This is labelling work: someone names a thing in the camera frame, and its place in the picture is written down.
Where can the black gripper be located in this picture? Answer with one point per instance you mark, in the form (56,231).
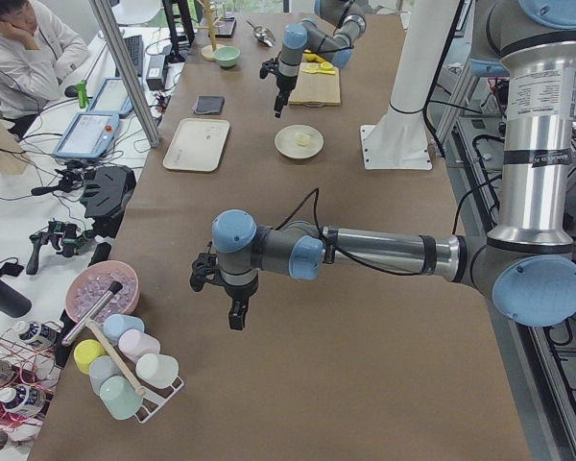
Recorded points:
(284,84)
(238,293)

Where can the beige round plate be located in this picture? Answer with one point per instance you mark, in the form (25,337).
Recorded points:
(285,144)

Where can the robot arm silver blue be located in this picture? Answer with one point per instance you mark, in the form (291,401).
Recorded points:
(350,23)
(524,265)

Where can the cream rectangular tray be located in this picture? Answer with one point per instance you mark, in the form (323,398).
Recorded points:
(197,145)

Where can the wooden cutting board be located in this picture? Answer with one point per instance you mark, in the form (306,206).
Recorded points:
(316,90)

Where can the yellow plastic knife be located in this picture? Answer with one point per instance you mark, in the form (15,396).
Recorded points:
(314,71)

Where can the lemon slice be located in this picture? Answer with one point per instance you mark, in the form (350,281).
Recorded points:
(326,66)

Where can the metal scoop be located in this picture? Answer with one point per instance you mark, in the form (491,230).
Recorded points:
(262,34)

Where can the mint green bowl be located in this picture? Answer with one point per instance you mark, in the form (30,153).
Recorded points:
(227,56)

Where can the grey folded cloth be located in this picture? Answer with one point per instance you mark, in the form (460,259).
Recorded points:
(209,105)

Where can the wooden cup stand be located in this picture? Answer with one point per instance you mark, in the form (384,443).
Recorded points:
(211,15)

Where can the white cup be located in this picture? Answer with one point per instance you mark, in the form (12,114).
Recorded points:
(159,370)

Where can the pink cup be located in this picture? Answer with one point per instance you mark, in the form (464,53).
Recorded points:
(134,343)

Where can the white cup rack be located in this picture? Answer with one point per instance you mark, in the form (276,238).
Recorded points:
(155,399)

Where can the blue cup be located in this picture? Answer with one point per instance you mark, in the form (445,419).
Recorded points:
(116,325)

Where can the steel muddler black tip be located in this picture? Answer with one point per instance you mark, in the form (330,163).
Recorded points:
(71,336)

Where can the mint green cup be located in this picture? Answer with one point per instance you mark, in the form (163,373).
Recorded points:
(120,398)

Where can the grey cup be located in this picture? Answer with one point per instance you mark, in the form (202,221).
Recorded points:
(100,370)

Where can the pink bowl with ice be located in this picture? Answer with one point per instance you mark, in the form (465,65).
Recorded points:
(88,287)

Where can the yellow cup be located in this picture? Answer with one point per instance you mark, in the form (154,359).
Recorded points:
(86,352)

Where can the black keyboard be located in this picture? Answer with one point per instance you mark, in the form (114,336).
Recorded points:
(136,50)

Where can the blue teach pendant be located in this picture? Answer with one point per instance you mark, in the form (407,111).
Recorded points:
(88,136)
(112,97)

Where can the black bottle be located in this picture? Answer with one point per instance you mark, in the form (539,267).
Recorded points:
(13,303)

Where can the seated person white shirt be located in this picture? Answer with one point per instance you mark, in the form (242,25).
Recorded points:
(37,52)

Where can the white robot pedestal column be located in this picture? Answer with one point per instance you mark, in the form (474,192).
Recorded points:
(399,139)

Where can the aluminium frame post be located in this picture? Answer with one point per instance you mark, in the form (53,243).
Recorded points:
(111,31)

